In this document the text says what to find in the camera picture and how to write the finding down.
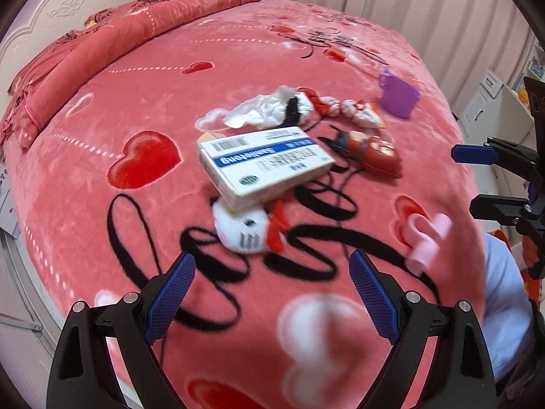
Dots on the white carved headboard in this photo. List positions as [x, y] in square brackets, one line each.
[42, 8]

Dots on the white shelf with toys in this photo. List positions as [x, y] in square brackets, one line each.
[532, 72]

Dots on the pink printed heart blanket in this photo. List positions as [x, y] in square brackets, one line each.
[127, 230]

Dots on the red toy figure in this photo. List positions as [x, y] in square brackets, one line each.
[379, 153]

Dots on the white cabinet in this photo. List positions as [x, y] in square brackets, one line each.
[479, 98]

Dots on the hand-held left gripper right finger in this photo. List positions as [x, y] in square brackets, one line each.
[374, 294]

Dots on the folded red quilt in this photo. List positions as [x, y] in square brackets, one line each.
[106, 42]

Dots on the purple plastic cup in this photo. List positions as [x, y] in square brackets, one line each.
[398, 96]

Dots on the person's light blue shirt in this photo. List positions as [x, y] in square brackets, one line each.
[502, 306]

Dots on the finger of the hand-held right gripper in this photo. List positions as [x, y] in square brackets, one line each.
[494, 206]
[472, 155]

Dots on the crumpled white tissue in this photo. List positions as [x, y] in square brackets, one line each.
[264, 108]

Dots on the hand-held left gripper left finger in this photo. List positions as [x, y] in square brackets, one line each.
[170, 294]

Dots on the white blue medicine box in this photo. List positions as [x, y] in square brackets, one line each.
[264, 162]

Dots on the pink plastic clip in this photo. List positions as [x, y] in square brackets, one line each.
[419, 255]

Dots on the white plush cat toy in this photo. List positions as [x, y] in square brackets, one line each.
[242, 226]

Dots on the white desk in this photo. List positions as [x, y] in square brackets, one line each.
[511, 110]

